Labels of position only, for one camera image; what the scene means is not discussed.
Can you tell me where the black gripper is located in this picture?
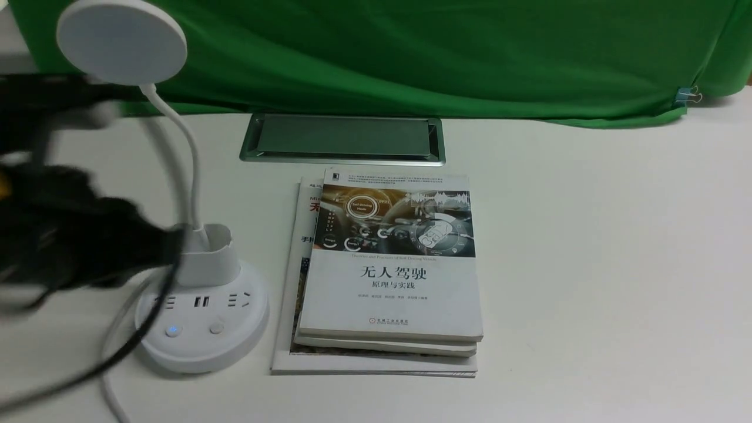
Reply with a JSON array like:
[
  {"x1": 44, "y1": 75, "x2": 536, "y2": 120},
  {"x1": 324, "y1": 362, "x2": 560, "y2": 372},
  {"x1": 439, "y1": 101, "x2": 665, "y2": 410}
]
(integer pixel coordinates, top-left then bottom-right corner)
[{"x1": 2, "y1": 74, "x2": 185, "y2": 291}]

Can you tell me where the white desk lamp with socket base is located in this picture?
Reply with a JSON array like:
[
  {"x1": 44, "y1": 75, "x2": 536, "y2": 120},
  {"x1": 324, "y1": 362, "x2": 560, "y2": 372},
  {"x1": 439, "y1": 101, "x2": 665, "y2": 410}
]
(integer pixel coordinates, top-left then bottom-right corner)
[{"x1": 56, "y1": 1, "x2": 269, "y2": 373}]

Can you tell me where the large white bottom magazine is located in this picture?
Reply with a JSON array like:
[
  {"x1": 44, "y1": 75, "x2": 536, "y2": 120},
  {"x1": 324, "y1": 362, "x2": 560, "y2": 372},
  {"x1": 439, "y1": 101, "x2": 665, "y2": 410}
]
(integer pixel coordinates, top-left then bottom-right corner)
[{"x1": 270, "y1": 179, "x2": 478, "y2": 378}]

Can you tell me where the white middle book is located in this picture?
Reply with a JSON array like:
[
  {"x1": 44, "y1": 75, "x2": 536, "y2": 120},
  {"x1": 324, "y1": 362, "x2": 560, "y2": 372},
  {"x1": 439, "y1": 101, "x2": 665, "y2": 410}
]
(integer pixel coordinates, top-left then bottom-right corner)
[{"x1": 293, "y1": 253, "x2": 477, "y2": 357}]

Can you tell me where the white self-driving textbook top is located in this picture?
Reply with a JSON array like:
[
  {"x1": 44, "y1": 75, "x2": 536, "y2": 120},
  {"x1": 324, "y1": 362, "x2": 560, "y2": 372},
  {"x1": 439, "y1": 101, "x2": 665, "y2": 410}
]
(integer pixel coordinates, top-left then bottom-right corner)
[{"x1": 298, "y1": 168, "x2": 484, "y2": 343}]

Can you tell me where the green backdrop cloth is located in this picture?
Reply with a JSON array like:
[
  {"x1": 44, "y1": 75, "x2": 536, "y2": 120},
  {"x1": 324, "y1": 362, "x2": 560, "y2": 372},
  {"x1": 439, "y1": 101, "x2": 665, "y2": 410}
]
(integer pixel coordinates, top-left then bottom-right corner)
[{"x1": 9, "y1": 1, "x2": 751, "y2": 128}]

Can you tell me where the blue binder clip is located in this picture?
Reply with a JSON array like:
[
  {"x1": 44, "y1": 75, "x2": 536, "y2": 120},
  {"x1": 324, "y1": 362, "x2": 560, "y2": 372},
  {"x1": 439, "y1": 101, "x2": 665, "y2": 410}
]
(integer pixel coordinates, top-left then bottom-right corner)
[{"x1": 673, "y1": 85, "x2": 703, "y2": 107}]

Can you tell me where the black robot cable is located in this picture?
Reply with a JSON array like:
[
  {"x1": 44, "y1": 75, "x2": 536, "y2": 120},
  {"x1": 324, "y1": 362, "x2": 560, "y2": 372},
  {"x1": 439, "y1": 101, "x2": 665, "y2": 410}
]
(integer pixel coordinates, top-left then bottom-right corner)
[{"x1": 0, "y1": 258, "x2": 180, "y2": 415}]

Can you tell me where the white lamp power cable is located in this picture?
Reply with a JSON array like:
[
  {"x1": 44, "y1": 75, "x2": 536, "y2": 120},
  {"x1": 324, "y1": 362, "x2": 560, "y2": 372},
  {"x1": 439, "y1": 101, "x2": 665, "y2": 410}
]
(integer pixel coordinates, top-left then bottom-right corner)
[{"x1": 99, "y1": 276, "x2": 155, "y2": 423}]

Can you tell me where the silver desk cable grommet cover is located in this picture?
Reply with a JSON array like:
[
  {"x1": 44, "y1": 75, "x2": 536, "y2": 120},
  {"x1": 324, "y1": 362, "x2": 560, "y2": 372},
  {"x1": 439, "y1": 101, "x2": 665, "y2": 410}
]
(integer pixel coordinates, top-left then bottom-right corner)
[{"x1": 239, "y1": 113, "x2": 447, "y2": 167}]

